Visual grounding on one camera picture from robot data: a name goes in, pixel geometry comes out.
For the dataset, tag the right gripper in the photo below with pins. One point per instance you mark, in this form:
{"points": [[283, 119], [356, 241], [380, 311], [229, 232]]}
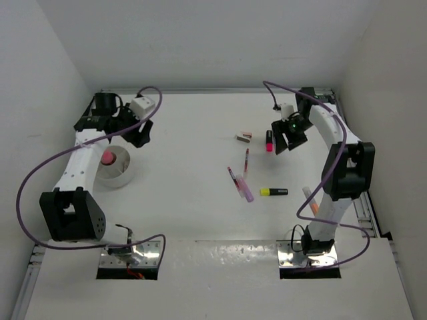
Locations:
{"points": [[280, 128]]}

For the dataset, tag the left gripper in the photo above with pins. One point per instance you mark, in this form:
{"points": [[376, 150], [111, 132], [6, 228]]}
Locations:
{"points": [[138, 138]]}

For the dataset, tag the pink white stapler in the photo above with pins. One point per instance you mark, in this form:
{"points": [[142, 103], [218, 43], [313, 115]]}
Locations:
{"points": [[245, 137]]}

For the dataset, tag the purple clear highlighter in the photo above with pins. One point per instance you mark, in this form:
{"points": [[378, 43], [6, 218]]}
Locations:
{"points": [[245, 189]]}

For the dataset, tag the orange clear highlighter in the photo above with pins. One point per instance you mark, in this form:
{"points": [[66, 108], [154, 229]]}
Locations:
{"points": [[313, 204]]}

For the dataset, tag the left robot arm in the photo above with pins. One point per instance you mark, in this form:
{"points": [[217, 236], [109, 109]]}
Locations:
{"points": [[70, 210]]}

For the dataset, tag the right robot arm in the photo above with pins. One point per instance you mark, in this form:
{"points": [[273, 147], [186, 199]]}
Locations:
{"points": [[347, 172]]}

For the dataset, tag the pink black highlighter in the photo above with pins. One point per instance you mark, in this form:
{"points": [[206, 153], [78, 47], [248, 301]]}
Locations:
{"points": [[269, 141]]}

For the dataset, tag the pink cap in container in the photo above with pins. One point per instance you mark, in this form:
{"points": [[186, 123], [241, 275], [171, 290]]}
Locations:
{"points": [[108, 158]]}

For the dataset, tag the white round divided container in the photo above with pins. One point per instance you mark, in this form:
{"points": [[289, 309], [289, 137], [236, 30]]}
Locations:
{"points": [[120, 173]]}

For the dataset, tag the red refill pen upper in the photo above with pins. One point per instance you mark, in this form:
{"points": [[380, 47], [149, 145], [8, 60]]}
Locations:
{"points": [[246, 161]]}

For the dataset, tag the red refill pen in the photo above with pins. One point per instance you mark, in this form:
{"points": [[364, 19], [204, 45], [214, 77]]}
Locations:
{"points": [[246, 161], [235, 182]]}

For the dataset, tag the yellow black highlighter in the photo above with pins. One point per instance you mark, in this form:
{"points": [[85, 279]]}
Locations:
{"points": [[266, 192]]}

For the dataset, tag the red refill pen lower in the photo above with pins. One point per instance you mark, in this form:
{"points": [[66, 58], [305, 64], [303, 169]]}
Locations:
{"points": [[235, 182]]}

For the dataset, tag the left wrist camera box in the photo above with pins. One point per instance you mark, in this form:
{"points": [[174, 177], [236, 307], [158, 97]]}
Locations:
{"points": [[142, 106]]}

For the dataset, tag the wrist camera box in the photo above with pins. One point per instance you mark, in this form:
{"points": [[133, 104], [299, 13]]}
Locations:
{"points": [[286, 111], [142, 106]]}

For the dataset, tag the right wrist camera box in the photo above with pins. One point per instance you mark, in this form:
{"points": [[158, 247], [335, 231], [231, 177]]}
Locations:
{"points": [[286, 111]]}

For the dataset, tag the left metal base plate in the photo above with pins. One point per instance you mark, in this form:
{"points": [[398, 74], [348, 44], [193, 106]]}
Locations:
{"points": [[140, 262]]}

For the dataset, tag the metal base plate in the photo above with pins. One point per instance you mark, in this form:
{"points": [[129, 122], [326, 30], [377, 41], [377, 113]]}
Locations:
{"points": [[293, 264], [140, 262]]}

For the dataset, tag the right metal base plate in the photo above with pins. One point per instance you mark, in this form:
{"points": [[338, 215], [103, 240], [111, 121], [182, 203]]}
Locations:
{"points": [[293, 264]]}

